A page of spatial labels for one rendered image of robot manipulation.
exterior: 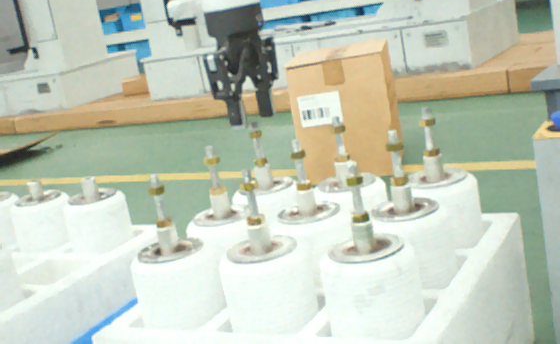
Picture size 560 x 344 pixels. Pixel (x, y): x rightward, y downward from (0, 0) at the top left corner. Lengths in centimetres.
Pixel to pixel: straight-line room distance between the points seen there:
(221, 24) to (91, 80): 317
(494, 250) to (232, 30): 41
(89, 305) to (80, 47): 308
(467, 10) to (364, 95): 106
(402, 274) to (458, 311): 8
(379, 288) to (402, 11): 249
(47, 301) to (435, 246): 52
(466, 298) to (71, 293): 55
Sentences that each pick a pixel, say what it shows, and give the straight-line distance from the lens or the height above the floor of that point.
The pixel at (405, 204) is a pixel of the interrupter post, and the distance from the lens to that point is 95.
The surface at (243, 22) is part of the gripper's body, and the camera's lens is 109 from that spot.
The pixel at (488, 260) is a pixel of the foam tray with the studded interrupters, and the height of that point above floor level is 18.
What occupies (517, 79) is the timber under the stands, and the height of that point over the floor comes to 4.
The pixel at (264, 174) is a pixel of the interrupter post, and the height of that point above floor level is 27.
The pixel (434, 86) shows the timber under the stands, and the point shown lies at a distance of 300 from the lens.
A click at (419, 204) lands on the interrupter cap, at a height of 25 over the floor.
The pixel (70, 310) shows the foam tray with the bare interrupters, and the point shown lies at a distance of 120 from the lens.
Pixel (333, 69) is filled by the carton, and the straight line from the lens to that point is 207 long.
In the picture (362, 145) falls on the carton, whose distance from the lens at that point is 210.
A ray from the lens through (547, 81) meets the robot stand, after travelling 135.
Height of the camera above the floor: 53
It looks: 13 degrees down
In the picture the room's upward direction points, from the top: 11 degrees counter-clockwise
